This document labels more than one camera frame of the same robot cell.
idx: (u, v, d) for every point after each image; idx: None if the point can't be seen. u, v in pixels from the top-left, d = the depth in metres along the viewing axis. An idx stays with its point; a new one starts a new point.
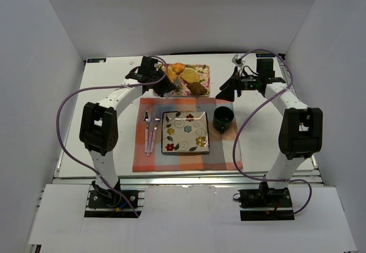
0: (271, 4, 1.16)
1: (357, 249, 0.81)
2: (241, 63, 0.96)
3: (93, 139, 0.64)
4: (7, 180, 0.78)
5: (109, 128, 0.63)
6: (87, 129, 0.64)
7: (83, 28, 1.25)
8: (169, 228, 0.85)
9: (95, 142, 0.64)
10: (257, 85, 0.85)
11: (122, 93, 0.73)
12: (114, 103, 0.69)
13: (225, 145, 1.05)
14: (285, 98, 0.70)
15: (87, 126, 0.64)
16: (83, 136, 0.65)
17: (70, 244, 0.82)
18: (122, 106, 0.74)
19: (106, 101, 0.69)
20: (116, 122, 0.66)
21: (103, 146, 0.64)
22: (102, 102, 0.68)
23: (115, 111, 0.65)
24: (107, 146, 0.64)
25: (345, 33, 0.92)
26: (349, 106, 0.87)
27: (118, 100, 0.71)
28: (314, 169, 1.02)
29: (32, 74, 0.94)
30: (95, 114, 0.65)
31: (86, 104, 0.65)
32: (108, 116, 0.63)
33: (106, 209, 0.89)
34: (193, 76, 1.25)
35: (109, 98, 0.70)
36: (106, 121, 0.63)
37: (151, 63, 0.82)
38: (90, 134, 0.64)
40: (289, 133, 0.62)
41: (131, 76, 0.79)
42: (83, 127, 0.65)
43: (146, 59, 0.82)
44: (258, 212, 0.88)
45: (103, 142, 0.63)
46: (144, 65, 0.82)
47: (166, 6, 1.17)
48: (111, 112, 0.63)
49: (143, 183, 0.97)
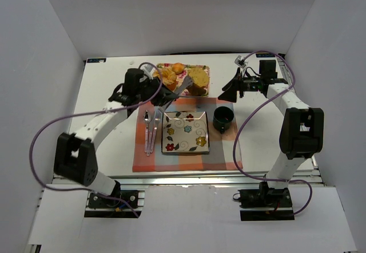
0: (271, 4, 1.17)
1: (358, 249, 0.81)
2: (243, 64, 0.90)
3: (68, 174, 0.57)
4: (7, 180, 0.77)
5: (86, 164, 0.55)
6: (62, 163, 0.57)
7: (83, 28, 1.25)
8: (170, 228, 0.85)
9: (71, 177, 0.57)
10: (259, 86, 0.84)
11: (103, 119, 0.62)
12: (91, 133, 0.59)
13: (225, 145, 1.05)
14: (286, 98, 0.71)
15: (62, 160, 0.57)
16: (58, 170, 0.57)
17: (70, 244, 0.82)
18: (103, 134, 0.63)
19: (83, 130, 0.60)
20: (94, 156, 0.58)
21: (79, 181, 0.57)
22: (79, 131, 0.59)
23: (92, 145, 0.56)
24: (84, 182, 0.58)
25: (345, 34, 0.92)
26: (349, 106, 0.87)
27: (98, 128, 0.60)
28: (314, 169, 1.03)
29: (32, 74, 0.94)
30: (70, 146, 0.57)
31: (59, 135, 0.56)
32: (83, 151, 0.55)
33: (106, 209, 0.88)
34: (199, 76, 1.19)
35: (87, 126, 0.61)
36: (82, 155, 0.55)
37: (136, 79, 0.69)
38: (65, 169, 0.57)
40: (291, 131, 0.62)
41: (115, 98, 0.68)
42: (56, 162, 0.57)
43: (130, 75, 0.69)
44: (258, 211, 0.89)
45: (79, 178, 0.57)
46: (129, 83, 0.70)
47: (166, 6, 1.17)
48: (87, 146, 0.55)
49: (140, 184, 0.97)
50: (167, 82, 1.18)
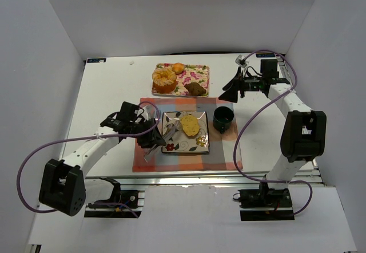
0: (271, 4, 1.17)
1: (358, 249, 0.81)
2: (245, 63, 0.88)
3: (55, 203, 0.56)
4: (8, 180, 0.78)
5: (72, 193, 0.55)
6: (48, 192, 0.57)
7: (84, 28, 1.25)
8: (169, 228, 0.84)
9: (57, 206, 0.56)
10: (261, 85, 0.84)
11: (92, 146, 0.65)
12: (80, 159, 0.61)
13: (225, 145, 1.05)
14: (289, 100, 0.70)
15: (48, 188, 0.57)
16: (43, 198, 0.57)
17: (70, 244, 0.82)
18: (92, 161, 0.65)
19: (72, 156, 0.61)
20: (82, 184, 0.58)
21: (66, 211, 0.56)
22: (67, 158, 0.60)
23: (81, 173, 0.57)
24: (70, 212, 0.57)
25: (344, 34, 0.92)
26: (349, 105, 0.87)
27: (87, 154, 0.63)
28: (314, 169, 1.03)
29: (31, 74, 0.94)
30: (58, 173, 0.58)
31: (47, 162, 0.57)
32: (71, 179, 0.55)
33: (106, 209, 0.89)
34: (191, 125, 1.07)
35: (76, 153, 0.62)
36: (70, 184, 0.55)
37: (131, 110, 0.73)
38: (51, 197, 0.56)
40: (294, 133, 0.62)
41: (106, 124, 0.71)
42: (43, 190, 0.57)
43: (126, 105, 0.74)
44: (258, 211, 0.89)
45: (66, 207, 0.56)
46: (124, 112, 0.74)
47: (166, 6, 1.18)
48: (75, 174, 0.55)
49: (131, 184, 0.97)
50: (167, 82, 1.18)
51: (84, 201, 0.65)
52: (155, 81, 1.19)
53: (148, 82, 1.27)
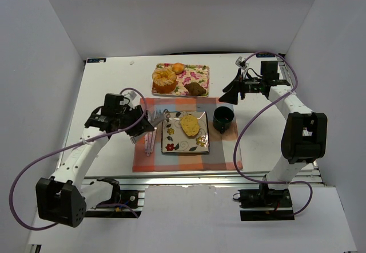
0: (271, 4, 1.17)
1: (358, 249, 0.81)
2: (245, 65, 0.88)
3: (55, 218, 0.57)
4: (8, 180, 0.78)
5: (70, 208, 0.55)
6: (47, 208, 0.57)
7: (84, 28, 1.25)
8: (169, 229, 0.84)
9: (59, 221, 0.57)
10: (261, 87, 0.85)
11: (82, 155, 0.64)
12: (71, 172, 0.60)
13: (225, 145, 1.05)
14: (289, 102, 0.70)
15: (44, 205, 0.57)
16: (43, 215, 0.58)
17: (70, 244, 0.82)
18: (84, 169, 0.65)
19: (63, 170, 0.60)
20: (79, 195, 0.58)
21: (68, 223, 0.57)
22: (58, 174, 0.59)
23: (75, 186, 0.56)
24: (74, 224, 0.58)
25: (345, 33, 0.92)
26: (349, 105, 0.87)
27: (77, 165, 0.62)
28: (315, 169, 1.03)
29: (31, 74, 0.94)
30: (52, 189, 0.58)
31: (38, 181, 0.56)
32: (65, 196, 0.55)
33: (106, 209, 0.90)
34: (191, 126, 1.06)
35: (66, 166, 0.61)
36: (65, 200, 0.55)
37: (115, 101, 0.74)
38: (50, 213, 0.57)
40: (295, 135, 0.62)
41: (92, 121, 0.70)
42: (40, 208, 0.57)
43: (109, 97, 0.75)
44: (258, 211, 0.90)
45: (68, 220, 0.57)
46: (108, 105, 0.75)
47: (166, 6, 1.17)
48: (68, 190, 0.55)
49: (131, 184, 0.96)
50: (167, 82, 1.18)
51: (86, 206, 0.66)
52: (155, 81, 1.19)
53: (148, 82, 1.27)
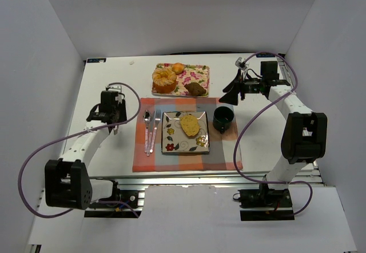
0: (271, 4, 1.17)
1: (358, 249, 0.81)
2: (245, 66, 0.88)
3: (63, 201, 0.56)
4: (8, 180, 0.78)
5: (79, 187, 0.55)
6: (54, 192, 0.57)
7: (84, 28, 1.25)
8: (169, 229, 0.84)
9: (67, 204, 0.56)
10: (261, 87, 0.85)
11: (87, 139, 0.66)
12: (79, 153, 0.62)
13: (225, 145, 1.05)
14: (289, 102, 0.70)
15: (52, 188, 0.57)
16: (50, 200, 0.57)
17: (70, 244, 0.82)
18: (90, 154, 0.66)
19: (70, 152, 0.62)
20: (87, 178, 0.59)
21: (77, 206, 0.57)
22: (66, 155, 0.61)
23: (83, 165, 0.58)
24: (82, 206, 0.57)
25: (344, 34, 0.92)
26: (349, 105, 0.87)
27: (84, 148, 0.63)
28: (314, 169, 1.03)
29: (31, 75, 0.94)
30: (59, 171, 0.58)
31: (47, 162, 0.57)
32: (74, 173, 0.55)
33: (106, 209, 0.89)
34: (191, 126, 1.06)
35: (72, 149, 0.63)
36: (74, 178, 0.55)
37: (111, 98, 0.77)
38: (58, 196, 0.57)
40: (295, 135, 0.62)
41: (93, 117, 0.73)
42: (47, 192, 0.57)
43: (105, 94, 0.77)
44: (258, 211, 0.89)
45: (76, 203, 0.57)
46: (106, 101, 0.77)
47: (166, 6, 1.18)
48: (77, 167, 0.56)
49: (131, 184, 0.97)
50: (167, 82, 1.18)
51: (90, 197, 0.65)
52: (155, 81, 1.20)
53: (148, 82, 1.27)
